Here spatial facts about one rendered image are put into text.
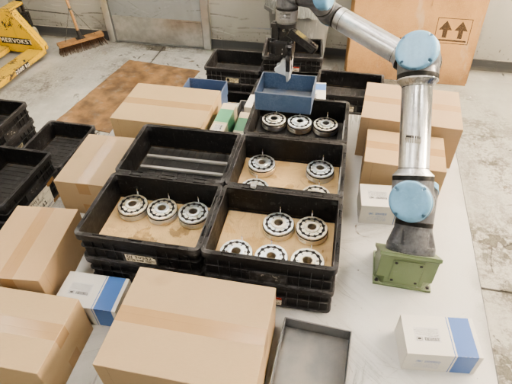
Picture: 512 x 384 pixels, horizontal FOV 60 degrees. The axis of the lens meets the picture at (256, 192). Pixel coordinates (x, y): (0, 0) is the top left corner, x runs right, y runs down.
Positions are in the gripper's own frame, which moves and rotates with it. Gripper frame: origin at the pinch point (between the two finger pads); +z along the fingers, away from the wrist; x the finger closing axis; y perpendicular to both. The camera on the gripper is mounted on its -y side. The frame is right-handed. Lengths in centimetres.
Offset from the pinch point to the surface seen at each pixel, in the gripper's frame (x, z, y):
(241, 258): 69, 26, 0
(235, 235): 52, 34, 7
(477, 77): -250, 87, -124
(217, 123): -1.7, 23.5, 29.7
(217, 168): 20.3, 31.0, 22.9
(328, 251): 52, 34, -24
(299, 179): 19.6, 30.9, -9.1
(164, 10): -250, 51, 164
